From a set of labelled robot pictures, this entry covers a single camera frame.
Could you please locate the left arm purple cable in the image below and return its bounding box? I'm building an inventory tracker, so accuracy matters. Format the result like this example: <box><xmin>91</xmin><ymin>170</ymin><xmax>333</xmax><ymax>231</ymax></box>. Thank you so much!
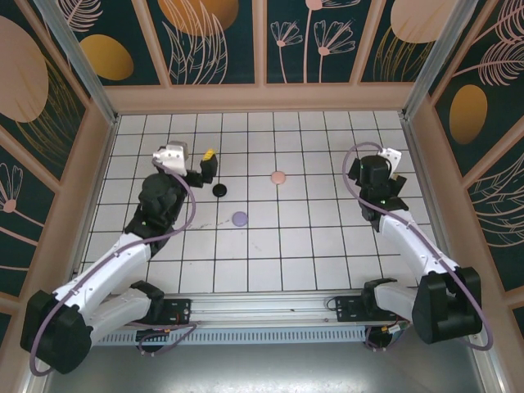
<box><xmin>29</xmin><ymin>158</ymin><xmax>201</xmax><ymax>377</ymax></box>

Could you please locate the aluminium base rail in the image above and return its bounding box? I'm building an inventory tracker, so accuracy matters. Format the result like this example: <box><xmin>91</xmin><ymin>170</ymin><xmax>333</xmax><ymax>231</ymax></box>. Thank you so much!
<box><xmin>92</xmin><ymin>289</ymin><xmax>488</xmax><ymax>328</ymax></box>

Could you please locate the aluminium frame post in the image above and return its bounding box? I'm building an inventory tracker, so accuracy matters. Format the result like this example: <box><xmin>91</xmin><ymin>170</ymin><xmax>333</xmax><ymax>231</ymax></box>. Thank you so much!
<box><xmin>402</xmin><ymin>0</ymin><xmax>472</xmax><ymax>120</ymax></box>
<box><xmin>32</xmin><ymin>0</ymin><xmax>120</xmax><ymax>126</ymax></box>

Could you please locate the green circuit board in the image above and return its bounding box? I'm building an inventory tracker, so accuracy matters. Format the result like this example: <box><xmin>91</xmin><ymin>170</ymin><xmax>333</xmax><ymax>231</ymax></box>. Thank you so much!
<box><xmin>384</xmin><ymin>320</ymin><xmax>410</xmax><ymax>341</ymax></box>

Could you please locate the aluminium side rail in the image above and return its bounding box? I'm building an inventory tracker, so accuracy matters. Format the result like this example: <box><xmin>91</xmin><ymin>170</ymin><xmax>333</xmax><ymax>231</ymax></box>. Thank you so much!
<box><xmin>403</xmin><ymin>116</ymin><xmax>466</xmax><ymax>292</ymax></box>

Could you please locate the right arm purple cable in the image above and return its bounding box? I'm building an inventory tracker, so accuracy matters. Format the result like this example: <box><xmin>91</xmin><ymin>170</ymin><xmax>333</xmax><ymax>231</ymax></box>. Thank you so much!
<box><xmin>342</xmin><ymin>141</ymin><xmax>495</xmax><ymax>352</ymax></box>

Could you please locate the slotted grey cable duct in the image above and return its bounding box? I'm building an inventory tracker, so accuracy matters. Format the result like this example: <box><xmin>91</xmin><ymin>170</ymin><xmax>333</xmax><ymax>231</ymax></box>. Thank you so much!
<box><xmin>92</xmin><ymin>329</ymin><xmax>369</xmax><ymax>346</ymax></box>

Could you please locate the grey metal sheet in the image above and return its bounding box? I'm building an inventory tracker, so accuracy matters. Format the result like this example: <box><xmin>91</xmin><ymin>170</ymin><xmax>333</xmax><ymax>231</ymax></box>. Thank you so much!
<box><xmin>24</xmin><ymin>343</ymin><xmax>504</xmax><ymax>393</ymax></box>

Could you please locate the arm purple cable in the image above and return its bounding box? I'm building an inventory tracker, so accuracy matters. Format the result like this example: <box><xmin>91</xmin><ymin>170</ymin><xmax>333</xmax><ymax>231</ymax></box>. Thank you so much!
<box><xmin>342</xmin><ymin>141</ymin><xmax>495</xmax><ymax>352</ymax></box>
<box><xmin>29</xmin><ymin>158</ymin><xmax>201</xmax><ymax>377</ymax></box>

